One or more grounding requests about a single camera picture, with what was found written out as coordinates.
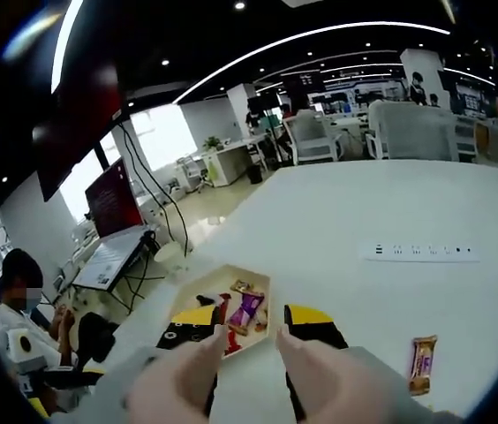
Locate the black waste bin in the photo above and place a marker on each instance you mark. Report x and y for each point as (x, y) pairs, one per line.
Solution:
(254, 174)

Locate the small gold candy packet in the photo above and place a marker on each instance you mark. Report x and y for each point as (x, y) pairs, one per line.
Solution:
(241, 285)

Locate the white power strip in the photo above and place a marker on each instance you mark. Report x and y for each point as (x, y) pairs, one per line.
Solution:
(421, 252)

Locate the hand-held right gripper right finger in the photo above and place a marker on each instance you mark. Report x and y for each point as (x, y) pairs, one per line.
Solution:
(319, 333)

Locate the green potted plant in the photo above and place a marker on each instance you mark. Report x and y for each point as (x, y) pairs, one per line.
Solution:
(212, 142)

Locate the red brown long wafer bar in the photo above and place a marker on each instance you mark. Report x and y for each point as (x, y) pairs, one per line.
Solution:
(222, 311)

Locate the large grey mesh chair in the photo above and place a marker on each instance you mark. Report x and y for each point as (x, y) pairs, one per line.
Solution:
(412, 132)

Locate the laptop with red screen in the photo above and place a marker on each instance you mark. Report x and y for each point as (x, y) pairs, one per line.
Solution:
(107, 262)

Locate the thin ceiling light strip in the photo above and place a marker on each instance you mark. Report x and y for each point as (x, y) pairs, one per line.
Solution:
(315, 31)

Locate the purple gold wafer packet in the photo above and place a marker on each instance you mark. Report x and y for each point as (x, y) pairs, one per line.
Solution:
(244, 311)
(423, 364)

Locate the white mesh office chair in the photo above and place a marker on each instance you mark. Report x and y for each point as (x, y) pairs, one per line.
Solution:
(313, 137)

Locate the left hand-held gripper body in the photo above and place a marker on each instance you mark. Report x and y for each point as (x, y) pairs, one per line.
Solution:
(28, 353)

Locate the large wall screen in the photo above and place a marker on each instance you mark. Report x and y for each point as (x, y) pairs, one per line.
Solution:
(77, 141)

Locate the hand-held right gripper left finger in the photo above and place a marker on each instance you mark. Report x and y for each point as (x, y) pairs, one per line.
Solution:
(187, 335)

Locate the black office chair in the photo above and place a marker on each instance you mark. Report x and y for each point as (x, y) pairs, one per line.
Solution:
(96, 340)

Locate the cream hexagonal container tray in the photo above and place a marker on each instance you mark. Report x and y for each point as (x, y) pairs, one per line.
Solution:
(213, 282)

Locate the wide ceiling light strip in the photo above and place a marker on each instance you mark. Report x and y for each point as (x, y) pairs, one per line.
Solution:
(65, 44)

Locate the brown cardboard panel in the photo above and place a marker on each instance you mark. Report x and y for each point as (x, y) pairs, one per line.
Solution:
(483, 137)

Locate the red desktop monitor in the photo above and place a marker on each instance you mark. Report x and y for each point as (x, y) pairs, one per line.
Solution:
(114, 199)

